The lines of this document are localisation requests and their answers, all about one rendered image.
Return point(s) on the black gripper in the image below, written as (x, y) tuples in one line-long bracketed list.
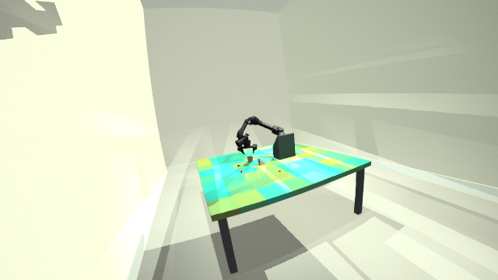
[(246, 146)]

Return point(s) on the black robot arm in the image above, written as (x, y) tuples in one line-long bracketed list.
[(254, 120)]

